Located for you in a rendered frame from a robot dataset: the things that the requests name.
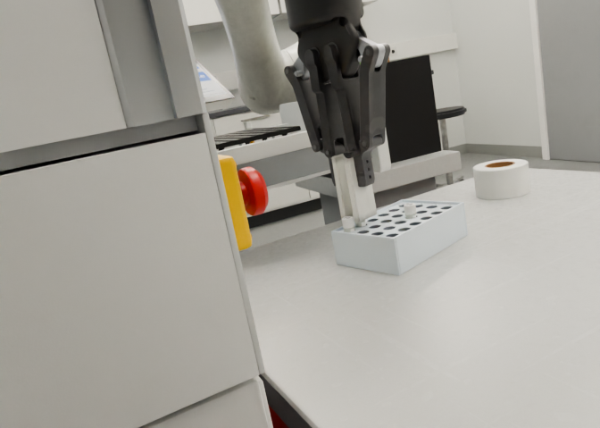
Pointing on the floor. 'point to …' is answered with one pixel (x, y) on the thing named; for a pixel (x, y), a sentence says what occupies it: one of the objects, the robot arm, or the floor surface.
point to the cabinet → (223, 410)
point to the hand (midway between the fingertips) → (354, 185)
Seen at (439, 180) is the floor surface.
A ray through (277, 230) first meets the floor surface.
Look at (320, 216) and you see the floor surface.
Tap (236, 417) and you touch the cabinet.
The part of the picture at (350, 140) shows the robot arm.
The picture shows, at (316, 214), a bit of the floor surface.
